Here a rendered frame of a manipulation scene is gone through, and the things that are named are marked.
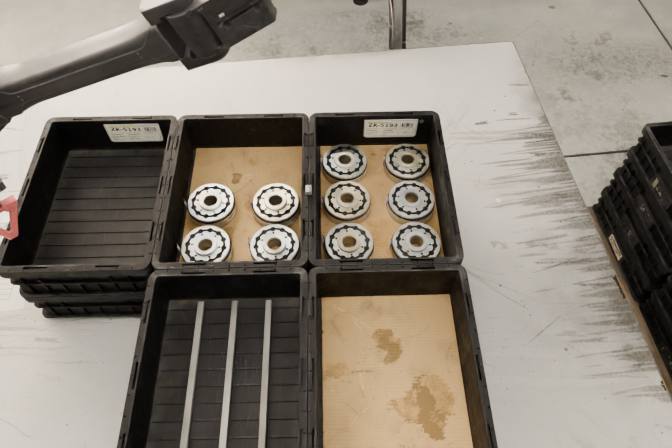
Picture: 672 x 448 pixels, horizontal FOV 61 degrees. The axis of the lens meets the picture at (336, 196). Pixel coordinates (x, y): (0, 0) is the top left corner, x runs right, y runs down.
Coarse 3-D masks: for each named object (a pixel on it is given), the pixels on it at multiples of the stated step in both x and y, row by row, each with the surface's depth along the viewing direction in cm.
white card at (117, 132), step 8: (112, 128) 131; (120, 128) 131; (128, 128) 131; (136, 128) 131; (144, 128) 131; (152, 128) 131; (112, 136) 133; (120, 136) 133; (128, 136) 133; (136, 136) 133; (144, 136) 133; (152, 136) 133; (160, 136) 133
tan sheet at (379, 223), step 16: (416, 144) 138; (368, 160) 135; (384, 160) 135; (320, 176) 132; (368, 176) 132; (384, 176) 132; (368, 192) 129; (384, 192) 129; (432, 192) 129; (384, 208) 127; (336, 224) 124; (368, 224) 124; (384, 224) 124; (400, 224) 124; (432, 224) 124; (384, 240) 122; (384, 256) 120
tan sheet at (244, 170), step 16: (208, 160) 135; (224, 160) 135; (240, 160) 135; (256, 160) 135; (272, 160) 135; (288, 160) 135; (192, 176) 132; (208, 176) 132; (224, 176) 132; (240, 176) 132; (256, 176) 132; (272, 176) 132; (288, 176) 132; (192, 192) 129; (240, 192) 129; (256, 192) 129; (240, 208) 127; (192, 224) 124; (240, 224) 124; (256, 224) 124; (240, 240) 122; (240, 256) 120
